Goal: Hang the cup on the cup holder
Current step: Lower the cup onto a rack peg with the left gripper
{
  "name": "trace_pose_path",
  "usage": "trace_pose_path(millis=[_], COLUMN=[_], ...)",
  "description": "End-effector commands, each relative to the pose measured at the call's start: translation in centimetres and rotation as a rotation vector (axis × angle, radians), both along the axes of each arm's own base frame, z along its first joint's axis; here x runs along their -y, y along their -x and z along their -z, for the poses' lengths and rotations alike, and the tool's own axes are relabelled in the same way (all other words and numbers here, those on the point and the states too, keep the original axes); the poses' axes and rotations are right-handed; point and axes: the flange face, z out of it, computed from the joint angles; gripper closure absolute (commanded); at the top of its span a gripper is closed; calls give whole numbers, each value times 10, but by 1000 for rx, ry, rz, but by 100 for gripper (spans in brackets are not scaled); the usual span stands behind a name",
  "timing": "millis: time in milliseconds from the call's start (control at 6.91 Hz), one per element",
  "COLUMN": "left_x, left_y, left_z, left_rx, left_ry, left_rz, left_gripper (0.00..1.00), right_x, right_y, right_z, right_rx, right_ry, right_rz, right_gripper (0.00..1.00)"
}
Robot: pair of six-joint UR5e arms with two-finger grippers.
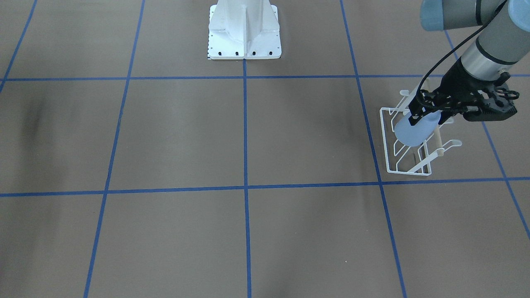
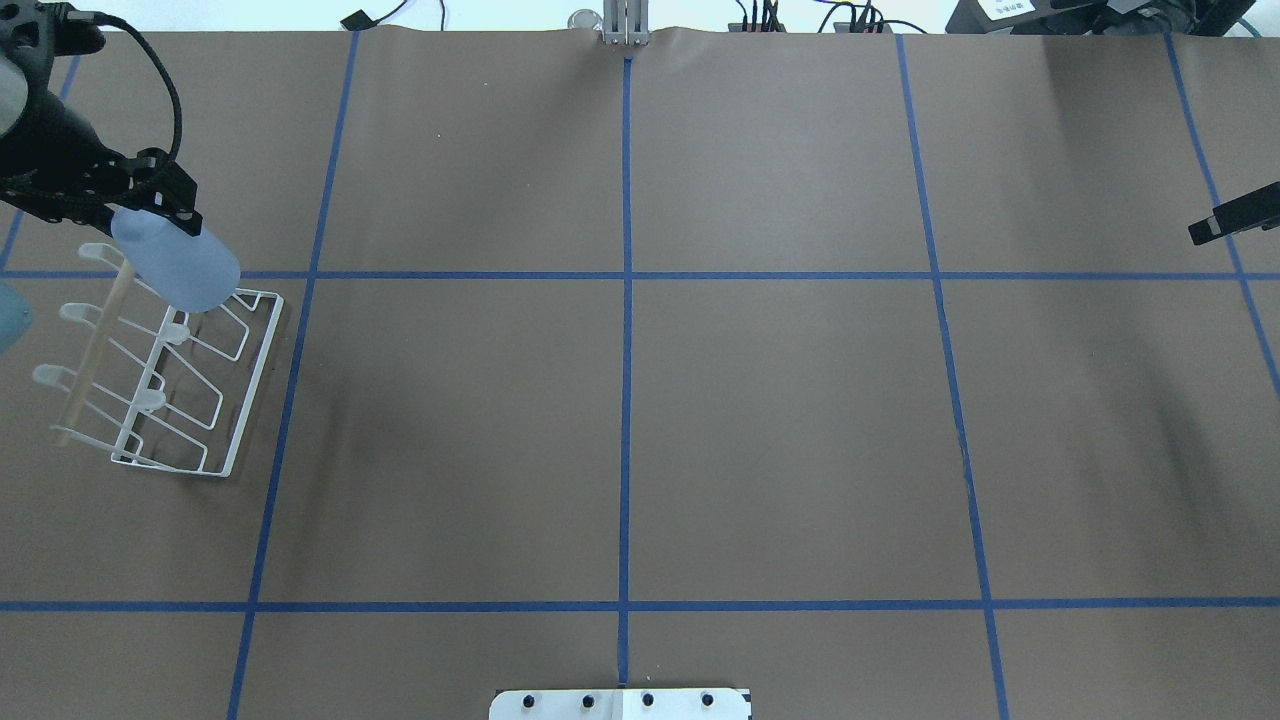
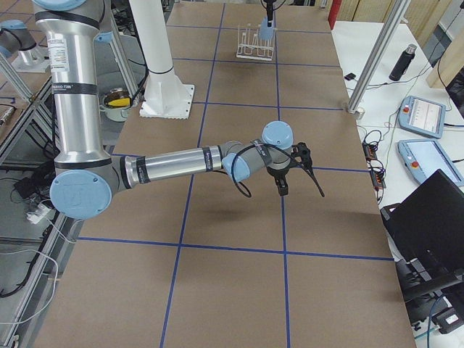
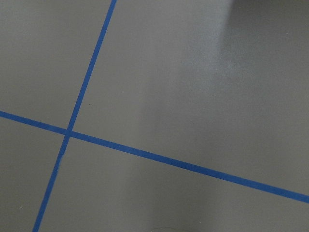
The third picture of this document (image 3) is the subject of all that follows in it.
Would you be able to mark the black usb hub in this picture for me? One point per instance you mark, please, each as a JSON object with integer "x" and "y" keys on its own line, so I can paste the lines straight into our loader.
{"x": 376, "y": 167}

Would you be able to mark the black laptop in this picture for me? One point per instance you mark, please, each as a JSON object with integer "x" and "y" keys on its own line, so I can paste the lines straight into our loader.
{"x": 428, "y": 224}

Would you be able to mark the black water bottle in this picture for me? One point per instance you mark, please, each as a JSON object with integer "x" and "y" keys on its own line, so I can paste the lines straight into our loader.
{"x": 403, "y": 63}

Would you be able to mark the light blue plastic cup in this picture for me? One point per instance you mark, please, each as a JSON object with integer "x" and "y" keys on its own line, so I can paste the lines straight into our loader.
{"x": 266, "y": 30}

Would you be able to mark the white pot with yellow item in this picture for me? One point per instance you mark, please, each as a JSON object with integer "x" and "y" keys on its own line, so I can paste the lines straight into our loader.
{"x": 115, "y": 104}

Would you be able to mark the lower teach pendant tablet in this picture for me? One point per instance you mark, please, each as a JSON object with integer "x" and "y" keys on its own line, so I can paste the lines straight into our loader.
{"x": 423, "y": 157}

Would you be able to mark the white pedestal base plate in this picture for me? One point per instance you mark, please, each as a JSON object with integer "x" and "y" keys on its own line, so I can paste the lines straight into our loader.
{"x": 165, "y": 95}

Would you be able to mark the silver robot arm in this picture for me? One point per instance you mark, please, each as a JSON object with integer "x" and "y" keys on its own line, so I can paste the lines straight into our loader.
{"x": 87, "y": 177}

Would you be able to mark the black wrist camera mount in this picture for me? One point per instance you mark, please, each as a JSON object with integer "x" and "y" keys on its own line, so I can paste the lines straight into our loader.
{"x": 302, "y": 155}

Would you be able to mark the small black device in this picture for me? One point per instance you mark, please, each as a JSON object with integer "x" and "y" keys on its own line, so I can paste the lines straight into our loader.
{"x": 350, "y": 76}

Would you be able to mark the aluminium frame post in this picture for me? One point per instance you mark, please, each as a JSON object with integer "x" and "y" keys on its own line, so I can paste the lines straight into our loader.
{"x": 384, "y": 37}

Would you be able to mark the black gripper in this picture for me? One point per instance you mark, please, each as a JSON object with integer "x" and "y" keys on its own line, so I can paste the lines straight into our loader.
{"x": 277, "y": 174}
{"x": 270, "y": 11}

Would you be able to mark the white wire cup holder rack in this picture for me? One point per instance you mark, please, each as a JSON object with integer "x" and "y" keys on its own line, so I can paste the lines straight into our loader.
{"x": 249, "y": 46}

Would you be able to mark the upper teach pendant tablet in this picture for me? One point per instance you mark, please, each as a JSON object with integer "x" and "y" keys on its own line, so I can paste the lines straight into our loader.
{"x": 422, "y": 116}

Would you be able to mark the teach pendant tablet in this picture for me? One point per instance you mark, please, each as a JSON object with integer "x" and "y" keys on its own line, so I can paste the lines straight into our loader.
{"x": 422, "y": 116}
{"x": 423, "y": 157}

